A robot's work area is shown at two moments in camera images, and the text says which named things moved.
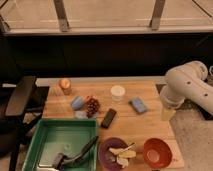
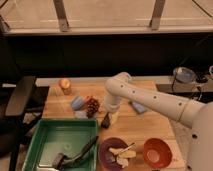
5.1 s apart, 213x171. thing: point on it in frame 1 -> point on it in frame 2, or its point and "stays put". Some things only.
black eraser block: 108,118 stays put
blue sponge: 138,105 stays put
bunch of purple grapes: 92,107 stays put
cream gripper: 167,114 -> 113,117
